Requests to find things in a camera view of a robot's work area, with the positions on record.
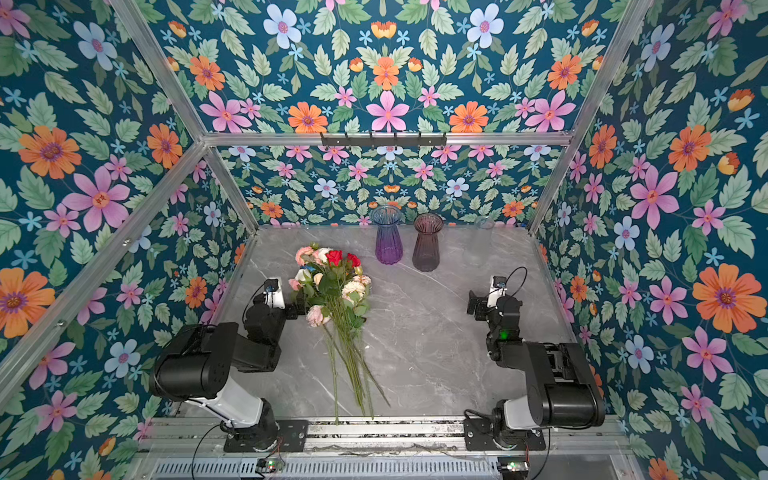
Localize artificial flower bunch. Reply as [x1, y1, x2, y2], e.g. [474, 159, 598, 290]
[289, 243, 386, 418]

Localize purple blue glass vase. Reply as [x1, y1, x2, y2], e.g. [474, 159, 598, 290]
[371, 205, 403, 265]

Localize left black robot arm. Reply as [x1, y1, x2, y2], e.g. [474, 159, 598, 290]
[150, 292, 309, 454]

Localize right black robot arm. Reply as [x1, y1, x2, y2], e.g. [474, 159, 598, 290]
[465, 288, 606, 449]

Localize clear glass vase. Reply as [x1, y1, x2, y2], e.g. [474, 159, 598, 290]
[470, 216, 495, 256]

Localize dark mauve glass vase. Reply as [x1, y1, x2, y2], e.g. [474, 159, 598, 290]
[412, 213, 444, 272]

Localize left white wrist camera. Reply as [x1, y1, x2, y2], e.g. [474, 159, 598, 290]
[264, 278, 286, 309]

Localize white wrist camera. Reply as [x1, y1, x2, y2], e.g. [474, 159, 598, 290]
[264, 278, 286, 309]
[486, 276, 508, 308]

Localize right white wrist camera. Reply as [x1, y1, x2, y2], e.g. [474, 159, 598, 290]
[486, 276, 508, 308]

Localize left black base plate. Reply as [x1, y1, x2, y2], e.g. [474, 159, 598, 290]
[220, 420, 309, 453]

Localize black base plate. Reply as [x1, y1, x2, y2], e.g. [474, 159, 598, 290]
[462, 417, 547, 452]
[220, 420, 309, 453]

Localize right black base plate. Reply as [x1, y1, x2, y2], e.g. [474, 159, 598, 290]
[462, 417, 547, 452]

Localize aluminium mounting rail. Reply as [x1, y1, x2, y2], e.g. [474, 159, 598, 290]
[138, 415, 630, 457]

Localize black hook rail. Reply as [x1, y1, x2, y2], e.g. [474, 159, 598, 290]
[320, 132, 448, 148]

